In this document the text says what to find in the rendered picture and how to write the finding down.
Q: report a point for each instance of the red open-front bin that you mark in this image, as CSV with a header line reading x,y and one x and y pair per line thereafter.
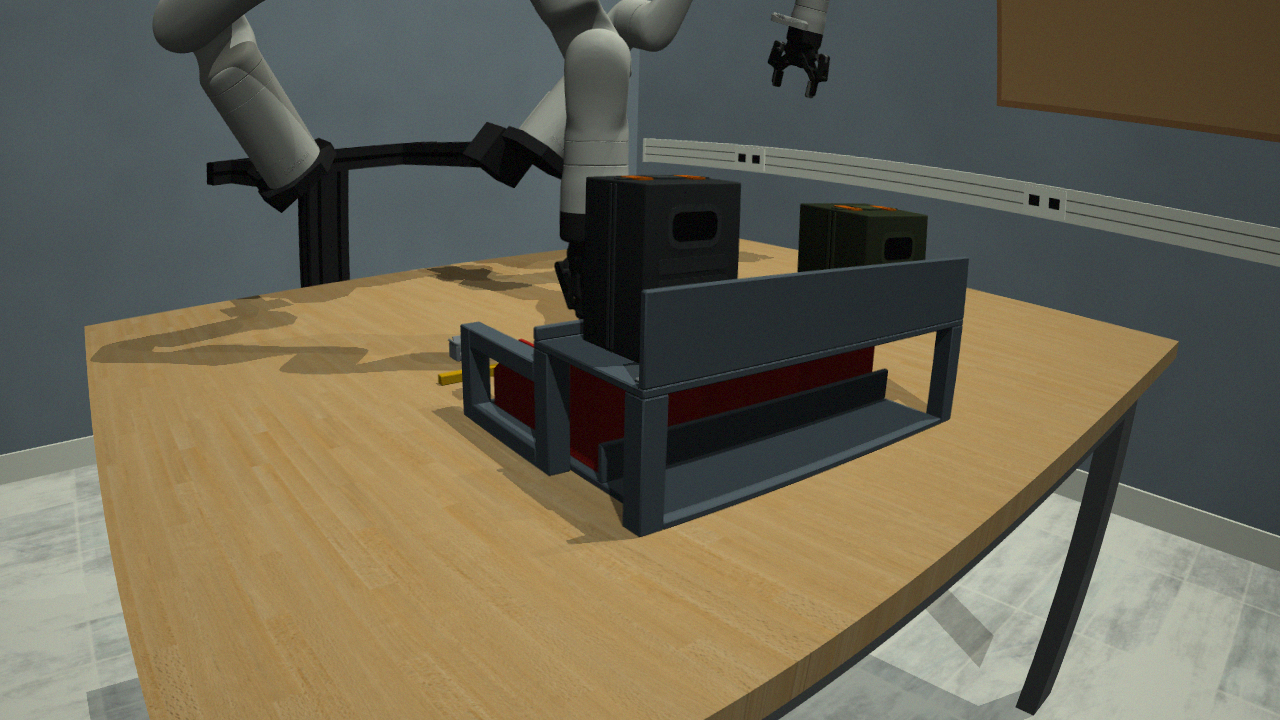
x,y
741,392
836,368
597,408

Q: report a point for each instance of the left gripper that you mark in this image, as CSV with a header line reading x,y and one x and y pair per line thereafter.
x,y
802,56

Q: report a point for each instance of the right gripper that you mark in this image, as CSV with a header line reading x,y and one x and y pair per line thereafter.
x,y
571,274

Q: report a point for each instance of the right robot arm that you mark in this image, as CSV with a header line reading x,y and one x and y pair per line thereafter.
x,y
251,101

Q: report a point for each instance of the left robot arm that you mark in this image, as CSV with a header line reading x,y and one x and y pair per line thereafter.
x,y
650,26

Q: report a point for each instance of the yellow bar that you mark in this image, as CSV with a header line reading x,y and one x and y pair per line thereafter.
x,y
456,376

